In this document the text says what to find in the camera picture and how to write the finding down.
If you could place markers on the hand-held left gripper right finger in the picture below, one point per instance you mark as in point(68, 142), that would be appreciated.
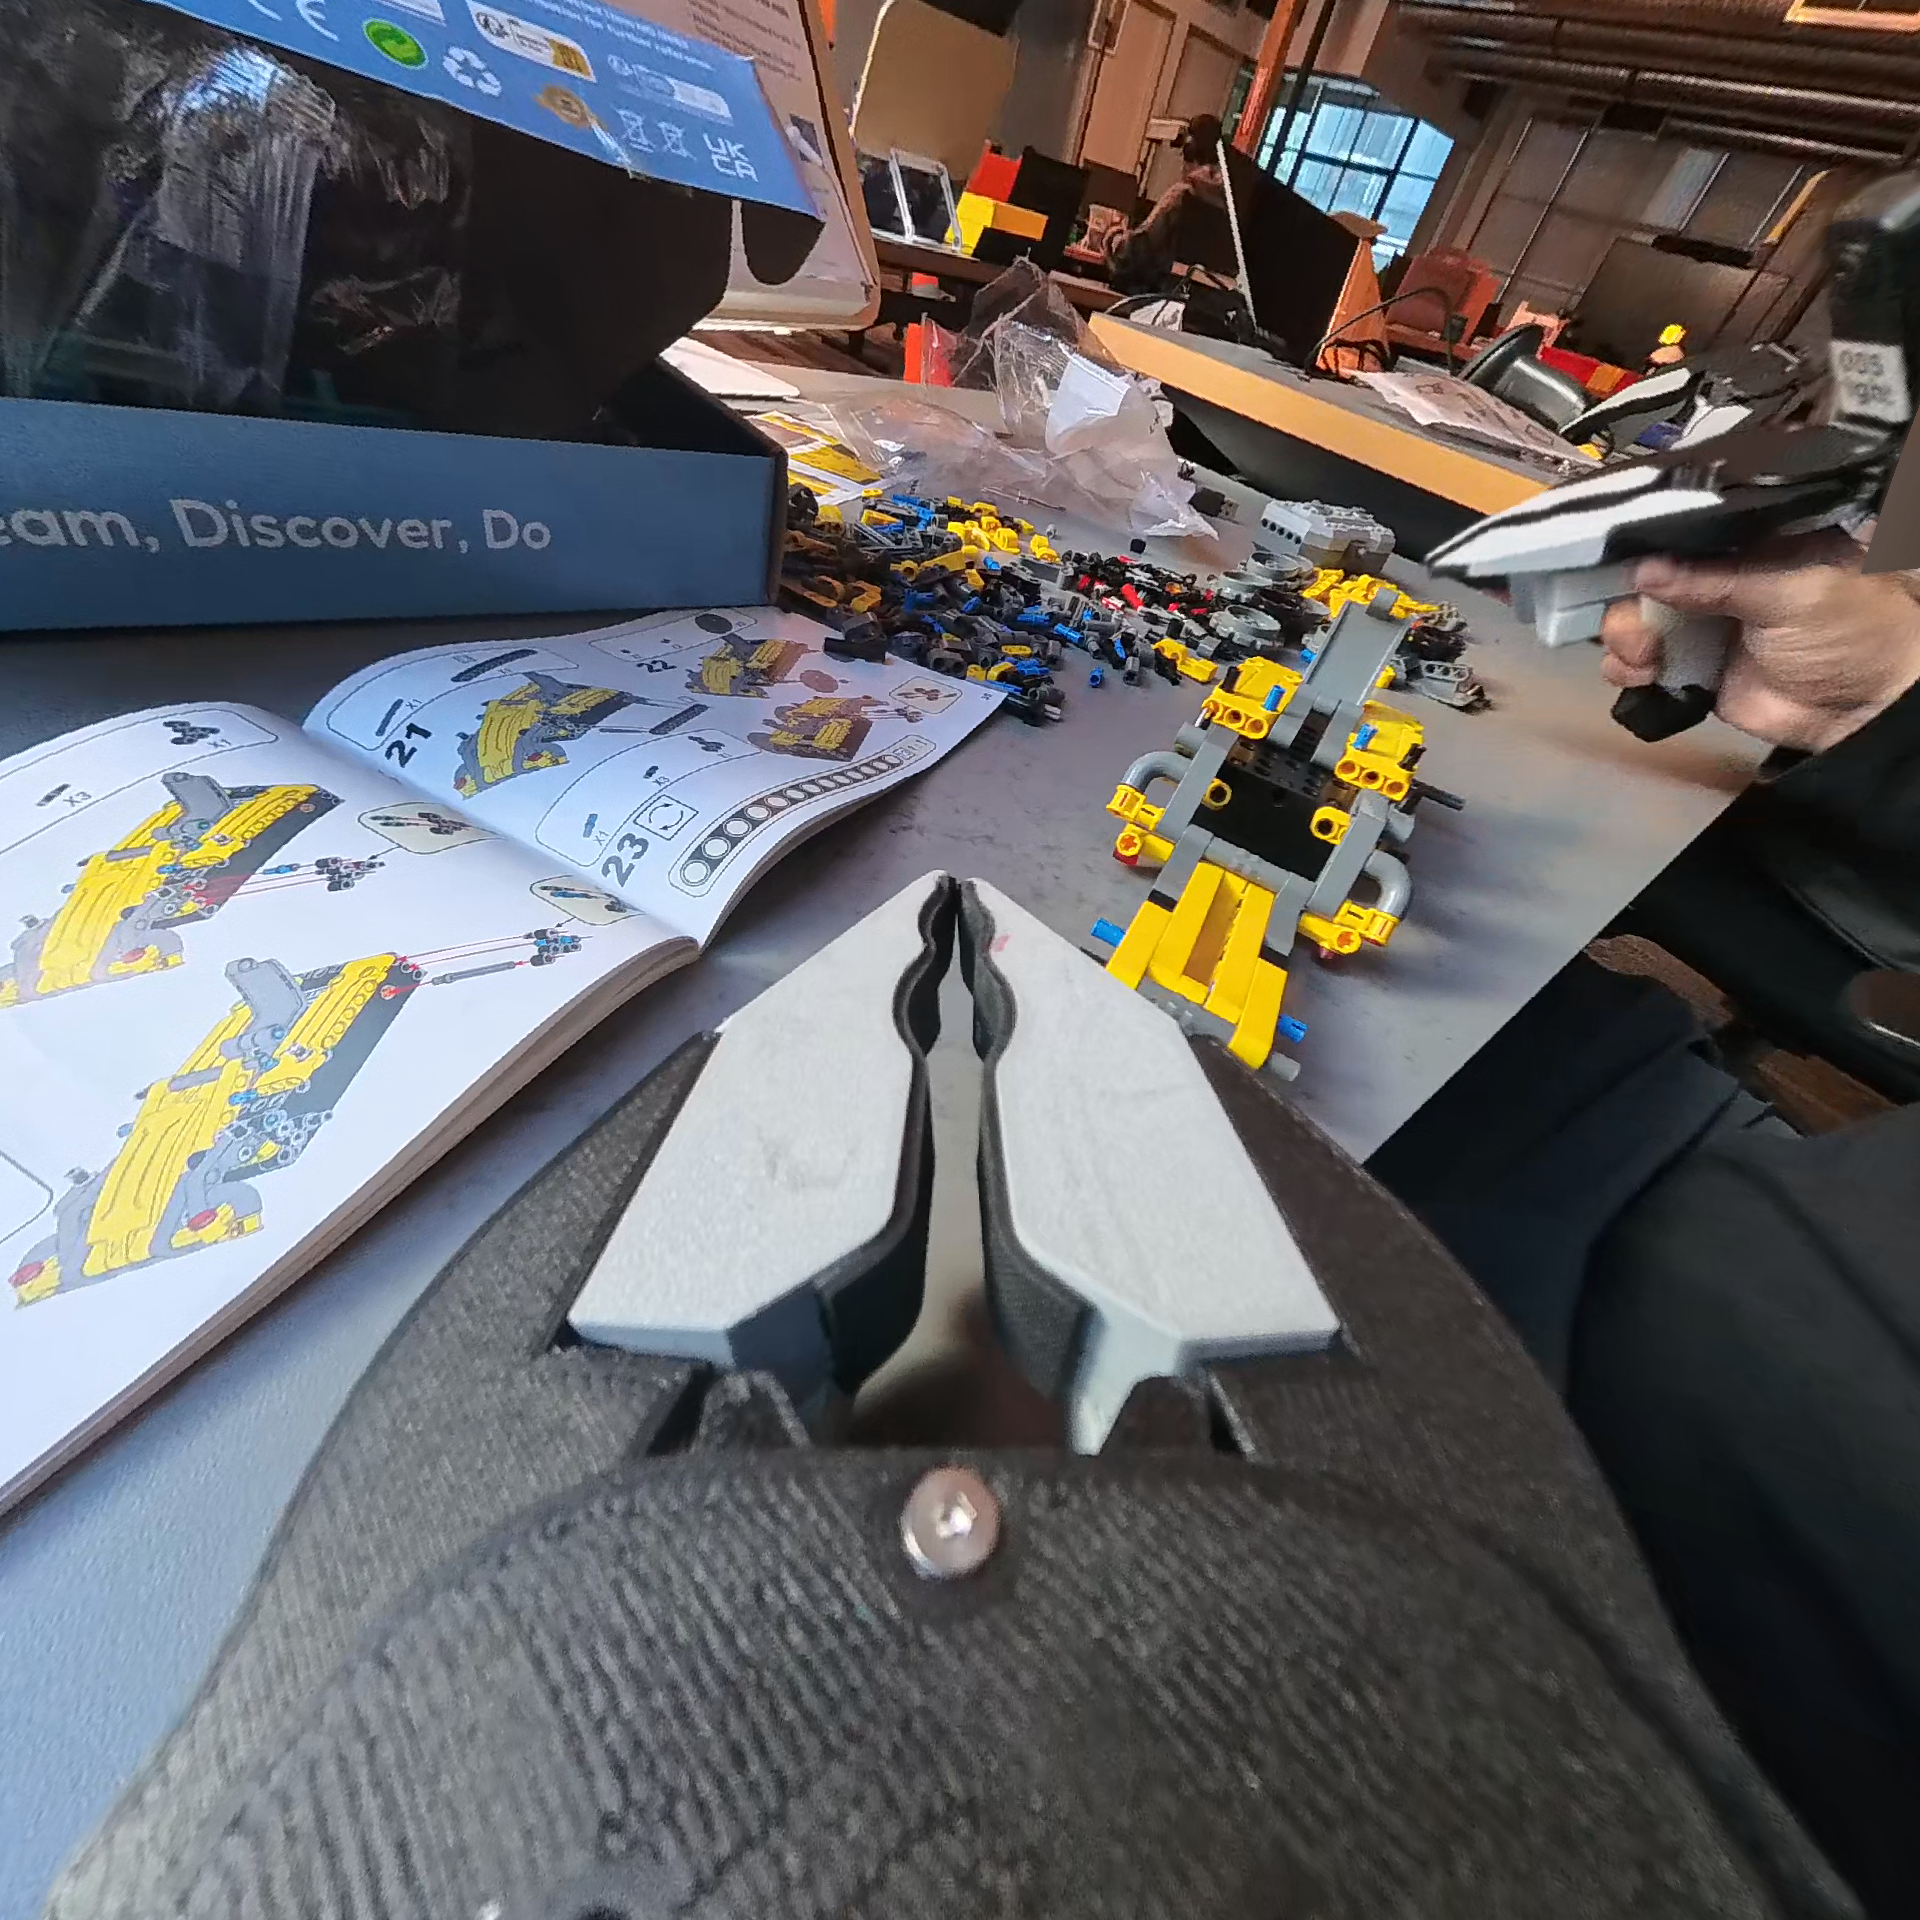
point(1155, 1185)

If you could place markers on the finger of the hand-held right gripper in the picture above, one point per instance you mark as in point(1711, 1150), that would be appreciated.
point(1634, 487)
point(1560, 547)

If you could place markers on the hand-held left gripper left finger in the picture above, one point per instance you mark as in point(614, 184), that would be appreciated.
point(750, 1185)

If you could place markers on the yellow grey brick vehicle model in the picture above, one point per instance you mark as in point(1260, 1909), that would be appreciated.
point(1214, 931)

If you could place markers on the black axle rod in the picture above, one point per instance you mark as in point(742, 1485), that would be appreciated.
point(1441, 796)

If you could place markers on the pile of building pieces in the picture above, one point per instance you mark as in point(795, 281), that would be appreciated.
point(960, 599)

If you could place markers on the blue cardboard kit box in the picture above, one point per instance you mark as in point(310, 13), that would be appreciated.
point(376, 525)

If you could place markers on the person's right forearm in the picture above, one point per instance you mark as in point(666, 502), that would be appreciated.
point(1844, 840)

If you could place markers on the grey desk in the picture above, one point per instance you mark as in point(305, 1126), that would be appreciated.
point(975, 811)

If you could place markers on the person's right hand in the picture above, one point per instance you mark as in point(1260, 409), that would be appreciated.
point(1815, 645)

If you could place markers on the black and white tool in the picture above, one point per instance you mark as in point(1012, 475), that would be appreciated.
point(1634, 398)

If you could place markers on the printed paper sheet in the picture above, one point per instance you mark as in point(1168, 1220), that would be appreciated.
point(1471, 412)

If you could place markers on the black rounded device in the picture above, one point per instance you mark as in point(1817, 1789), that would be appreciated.
point(1516, 368)

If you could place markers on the dark table with wooden edge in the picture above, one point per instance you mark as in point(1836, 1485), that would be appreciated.
point(1276, 383)

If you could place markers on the person's grey trousers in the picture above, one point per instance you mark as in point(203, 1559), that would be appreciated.
point(1529, 1142)

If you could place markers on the open instruction booklet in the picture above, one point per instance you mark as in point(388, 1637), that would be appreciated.
point(494, 886)

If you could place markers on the black computer monitor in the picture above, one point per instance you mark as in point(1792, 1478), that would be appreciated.
point(1289, 241)

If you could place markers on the crumpled clear plastic bag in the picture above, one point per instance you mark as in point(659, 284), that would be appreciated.
point(1096, 412)

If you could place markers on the person's black jacket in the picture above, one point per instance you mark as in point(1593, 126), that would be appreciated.
point(1769, 1501)

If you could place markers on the yellow black sticker sheet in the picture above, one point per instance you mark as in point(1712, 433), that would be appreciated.
point(818, 457)

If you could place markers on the white flat stand base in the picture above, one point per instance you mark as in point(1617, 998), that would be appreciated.
point(735, 373)

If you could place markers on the clear plastic bag of parts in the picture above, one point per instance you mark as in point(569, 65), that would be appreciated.
point(225, 225)

